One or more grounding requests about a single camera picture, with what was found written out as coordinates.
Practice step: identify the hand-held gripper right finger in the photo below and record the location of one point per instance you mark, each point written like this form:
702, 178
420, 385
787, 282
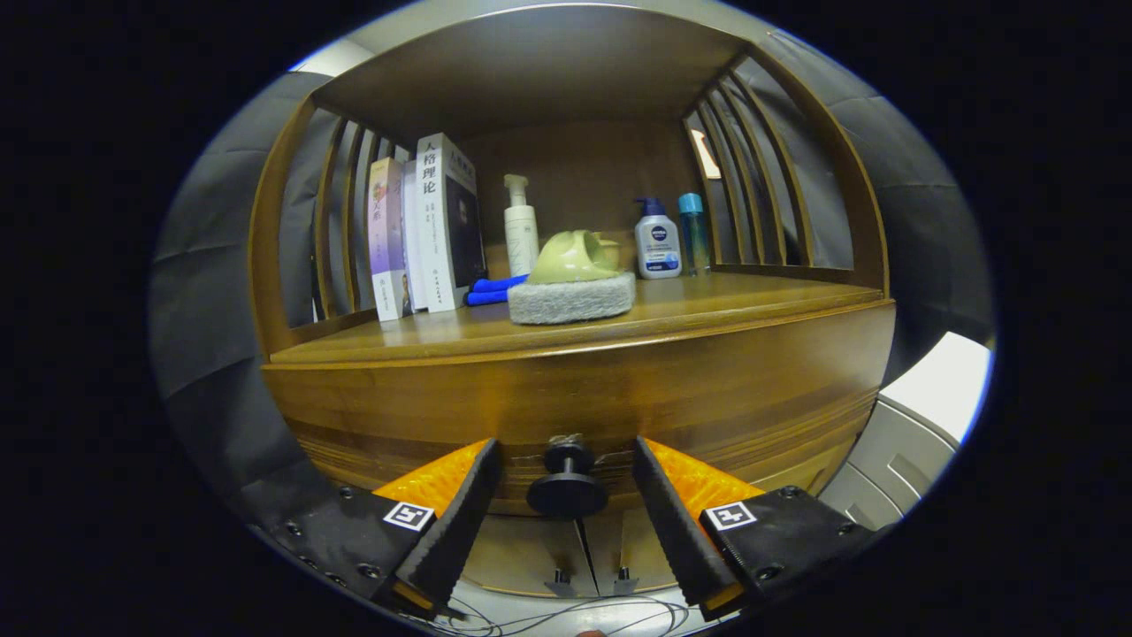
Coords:
676, 531

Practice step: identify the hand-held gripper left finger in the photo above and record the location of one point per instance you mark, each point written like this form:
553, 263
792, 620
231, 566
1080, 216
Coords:
455, 522

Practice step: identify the black round drawer knob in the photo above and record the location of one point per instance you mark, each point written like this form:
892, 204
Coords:
567, 491

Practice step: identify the wooden drawer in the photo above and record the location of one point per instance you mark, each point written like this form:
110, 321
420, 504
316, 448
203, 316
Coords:
619, 389

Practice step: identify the wooden cabinet door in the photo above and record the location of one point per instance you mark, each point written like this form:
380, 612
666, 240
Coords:
632, 553
522, 553

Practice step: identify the wooden countertop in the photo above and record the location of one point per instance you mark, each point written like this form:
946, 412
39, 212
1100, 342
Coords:
707, 305

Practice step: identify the brown wooden cabinet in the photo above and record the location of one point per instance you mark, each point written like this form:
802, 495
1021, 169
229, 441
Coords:
548, 71

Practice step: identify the grey grooved panel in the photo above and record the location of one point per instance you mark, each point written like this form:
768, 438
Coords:
893, 469

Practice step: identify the blue folded cloth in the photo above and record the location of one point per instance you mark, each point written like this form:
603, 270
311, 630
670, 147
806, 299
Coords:
491, 290

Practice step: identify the thin white book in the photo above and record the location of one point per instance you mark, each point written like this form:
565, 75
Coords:
411, 239

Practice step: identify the beige lidded teacup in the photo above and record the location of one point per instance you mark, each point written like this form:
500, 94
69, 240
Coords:
612, 250

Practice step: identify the white blue-capped lotion bottle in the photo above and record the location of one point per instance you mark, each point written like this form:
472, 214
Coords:
658, 243

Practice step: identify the purple book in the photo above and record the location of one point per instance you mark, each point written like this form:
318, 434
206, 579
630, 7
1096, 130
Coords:
386, 239

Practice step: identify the teal bottle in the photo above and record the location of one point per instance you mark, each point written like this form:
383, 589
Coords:
692, 234

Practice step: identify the white pump bottle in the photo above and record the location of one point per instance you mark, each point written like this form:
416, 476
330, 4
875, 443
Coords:
521, 230

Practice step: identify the thick white portrait book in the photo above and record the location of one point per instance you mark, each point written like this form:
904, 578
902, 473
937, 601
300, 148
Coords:
442, 221

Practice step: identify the white flat panel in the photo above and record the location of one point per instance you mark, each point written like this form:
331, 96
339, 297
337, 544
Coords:
942, 380

